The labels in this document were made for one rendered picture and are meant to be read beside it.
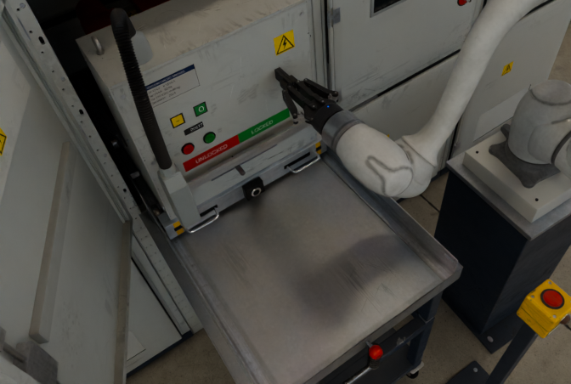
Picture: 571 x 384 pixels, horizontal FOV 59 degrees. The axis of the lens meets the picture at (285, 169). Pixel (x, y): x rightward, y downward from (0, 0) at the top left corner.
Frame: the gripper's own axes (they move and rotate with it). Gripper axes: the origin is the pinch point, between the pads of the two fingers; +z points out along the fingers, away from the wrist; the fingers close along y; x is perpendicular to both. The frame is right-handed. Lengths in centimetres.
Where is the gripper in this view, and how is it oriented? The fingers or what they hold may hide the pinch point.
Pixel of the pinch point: (285, 79)
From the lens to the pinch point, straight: 124.3
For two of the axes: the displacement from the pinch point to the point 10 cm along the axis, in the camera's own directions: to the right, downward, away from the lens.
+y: 8.3, -4.7, 2.9
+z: -5.5, -6.0, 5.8
